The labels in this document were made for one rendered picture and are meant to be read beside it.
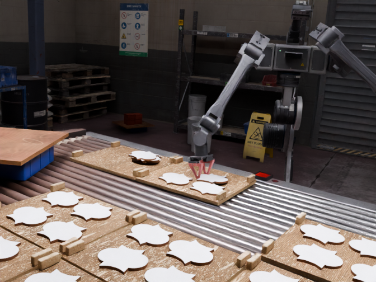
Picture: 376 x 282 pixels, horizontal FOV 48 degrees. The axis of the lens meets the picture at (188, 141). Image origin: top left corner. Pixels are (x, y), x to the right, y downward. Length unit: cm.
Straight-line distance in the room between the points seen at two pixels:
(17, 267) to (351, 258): 94
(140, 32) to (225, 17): 162
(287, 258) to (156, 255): 38
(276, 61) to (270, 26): 421
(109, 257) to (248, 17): 587
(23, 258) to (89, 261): 18
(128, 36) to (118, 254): 677
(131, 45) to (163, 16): 81
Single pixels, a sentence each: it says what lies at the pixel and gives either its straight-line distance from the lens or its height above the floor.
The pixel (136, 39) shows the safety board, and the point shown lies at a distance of 774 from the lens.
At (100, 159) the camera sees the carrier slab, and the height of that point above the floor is 94.
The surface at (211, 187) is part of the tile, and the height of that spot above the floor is 94.
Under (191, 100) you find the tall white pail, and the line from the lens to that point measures 668.
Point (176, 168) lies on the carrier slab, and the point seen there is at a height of 94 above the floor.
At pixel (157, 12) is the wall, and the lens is 753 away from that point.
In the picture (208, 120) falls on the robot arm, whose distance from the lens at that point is 182.
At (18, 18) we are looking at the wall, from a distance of 767.
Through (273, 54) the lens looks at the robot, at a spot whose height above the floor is 147.
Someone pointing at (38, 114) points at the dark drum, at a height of 43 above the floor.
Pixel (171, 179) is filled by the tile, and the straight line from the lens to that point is 181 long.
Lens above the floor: 155
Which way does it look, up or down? 14 degrees down
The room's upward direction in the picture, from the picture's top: 4 degrees clockwise
